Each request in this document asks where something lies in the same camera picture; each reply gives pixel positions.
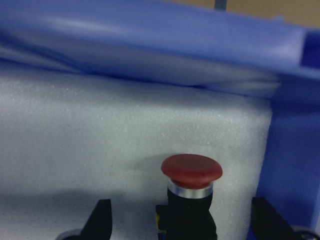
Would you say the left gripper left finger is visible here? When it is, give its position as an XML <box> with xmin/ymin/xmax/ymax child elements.
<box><xmin>57</xmin><ymin>199</ymin><xmax>112</xmax><ymax>240</ymax></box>

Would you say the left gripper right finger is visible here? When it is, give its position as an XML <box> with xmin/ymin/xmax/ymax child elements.
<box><xmin>251</xmin><ymin>197</ymin><xmax>320</xmax><ymax>240</ymax></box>

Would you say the red push button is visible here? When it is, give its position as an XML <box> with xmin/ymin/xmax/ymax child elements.
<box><xmin>155</xmin><ymin>154</ymin><xmax>223</xmax><ymax>240</ymax></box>

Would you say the white foam in left bin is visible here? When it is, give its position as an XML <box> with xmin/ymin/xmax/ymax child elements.
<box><xmin>0</xmin><ymin>62</ymin><xmax>272</xmax><ymax>240</ymax></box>

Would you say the left blue plastic bin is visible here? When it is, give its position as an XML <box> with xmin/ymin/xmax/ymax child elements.
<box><xmin>0</xmin><ymin>0</ymin><xmax>320</xmax><ymax>231</ymax></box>

